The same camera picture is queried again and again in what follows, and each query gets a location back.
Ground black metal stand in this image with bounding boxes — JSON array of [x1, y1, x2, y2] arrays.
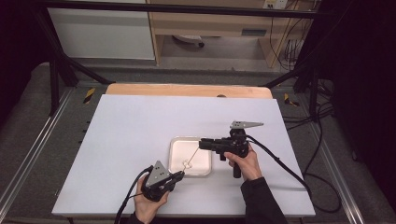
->
[[33, 6, 117, 117], [263, 60, 322, 123]]

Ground chair base with caster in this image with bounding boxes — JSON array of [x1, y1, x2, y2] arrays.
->
[[172, 34, 206, 49]]

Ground thin wooden skewer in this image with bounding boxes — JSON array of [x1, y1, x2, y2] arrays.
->
[[182, 147, 201, 172]]

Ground white cabinet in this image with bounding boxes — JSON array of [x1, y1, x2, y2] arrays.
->
[[48, 0, 156, 61]]

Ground dark curtain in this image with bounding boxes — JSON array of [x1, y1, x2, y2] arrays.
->
[[316, 0, 396, 213], [0, 0, 52, 129]]

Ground person's left hand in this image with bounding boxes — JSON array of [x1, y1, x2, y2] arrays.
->
[[133, 175, 171, 224]]

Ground hand-held gripper cable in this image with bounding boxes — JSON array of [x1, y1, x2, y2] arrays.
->
[[114, 165, 154, 224], [245, 119, 343, 215]]

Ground right hand-held gripper cable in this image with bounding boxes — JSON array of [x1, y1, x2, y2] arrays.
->
[[245, 119, 343, 215]]

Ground square metal tray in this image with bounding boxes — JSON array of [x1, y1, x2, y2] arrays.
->
[[167, 135, 213, 178]]

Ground aluminium floor rail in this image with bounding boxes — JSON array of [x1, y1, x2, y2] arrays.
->
[[0, 88, 75, 213], [307, 122, 366, 224]]

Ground person's right hand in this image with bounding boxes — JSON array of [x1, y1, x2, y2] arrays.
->
[[223, 144, 263, 182]]

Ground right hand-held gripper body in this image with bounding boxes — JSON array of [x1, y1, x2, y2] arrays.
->
[[217, 120, 265, 179]]

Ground hanging black cables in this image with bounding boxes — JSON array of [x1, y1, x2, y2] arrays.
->
[[268, 0, 314, 72]]

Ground left hand-held gripper cable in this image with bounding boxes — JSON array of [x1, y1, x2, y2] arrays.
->
[[114, 165, 154, 224]]

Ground light wooden desk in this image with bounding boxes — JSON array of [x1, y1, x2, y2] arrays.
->
[[146, 0, 316, 68]]

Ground white wall outlet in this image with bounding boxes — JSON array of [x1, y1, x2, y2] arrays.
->
[[262, 0, 290, 10]]

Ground black metal crossbar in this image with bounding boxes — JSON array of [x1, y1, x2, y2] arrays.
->
[[31, 0, 319, 20]]

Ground wooden table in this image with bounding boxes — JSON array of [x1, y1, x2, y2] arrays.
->
[[105, 82, 275, 100]]

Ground black floor cables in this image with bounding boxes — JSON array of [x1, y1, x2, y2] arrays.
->
[[282, 78, 335, 132]]

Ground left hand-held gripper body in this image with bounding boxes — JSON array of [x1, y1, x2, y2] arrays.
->
[[141, 160, 177, 203]]

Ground white board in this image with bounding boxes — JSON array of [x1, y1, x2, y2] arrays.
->
[[50, 93, 317, 218]]

